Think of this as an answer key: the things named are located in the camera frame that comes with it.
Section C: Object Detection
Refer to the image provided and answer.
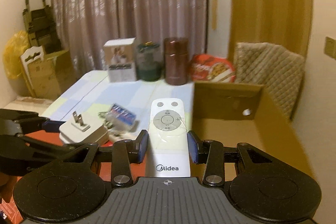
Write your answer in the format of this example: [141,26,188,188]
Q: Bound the clear dental floss pick box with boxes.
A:
[105,103,136,131]

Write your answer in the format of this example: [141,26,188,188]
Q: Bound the white carved chair back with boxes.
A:
[20,46,45,97]

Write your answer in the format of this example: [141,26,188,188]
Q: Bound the white humidifier product box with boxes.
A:
[103,38,137,83]

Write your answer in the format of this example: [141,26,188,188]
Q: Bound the cream three-pin plug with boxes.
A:
[108,131,136,143]

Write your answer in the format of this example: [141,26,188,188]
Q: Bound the yellow plastic bag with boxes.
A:
[2,30,30,80]

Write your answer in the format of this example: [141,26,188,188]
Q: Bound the cardboard boxes on floor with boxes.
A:
[29,51,77,100]

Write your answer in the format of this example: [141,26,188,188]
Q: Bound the red beef rice meal bowl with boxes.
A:
[190,54,235,83]

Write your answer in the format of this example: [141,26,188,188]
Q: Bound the person's left hand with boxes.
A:
[0,172,17,188]

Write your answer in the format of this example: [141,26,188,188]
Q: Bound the beige quilted chair cover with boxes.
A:
[234,42,305,118]

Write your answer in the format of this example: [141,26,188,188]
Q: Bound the open brown cardboard box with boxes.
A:
[191,82,315,177]

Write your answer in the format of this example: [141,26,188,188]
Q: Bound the white Midea remote control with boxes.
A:
[145,98,191,177]

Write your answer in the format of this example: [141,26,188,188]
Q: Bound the wall socket plates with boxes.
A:
[324,36,336,59]

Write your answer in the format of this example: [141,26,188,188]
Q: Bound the pink curtain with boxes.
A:
[51,0,208,72]

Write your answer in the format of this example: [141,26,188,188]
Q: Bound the white power adapter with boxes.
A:
[59,112,108,145]

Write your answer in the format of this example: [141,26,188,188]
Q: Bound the brown metal thermos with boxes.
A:
[163,38,189,85]

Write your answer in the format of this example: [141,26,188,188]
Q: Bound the red Motul printed mat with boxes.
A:
[1,130,148,223]

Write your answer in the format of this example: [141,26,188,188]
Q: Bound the dark green glass jar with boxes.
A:
[136,42,162,82]

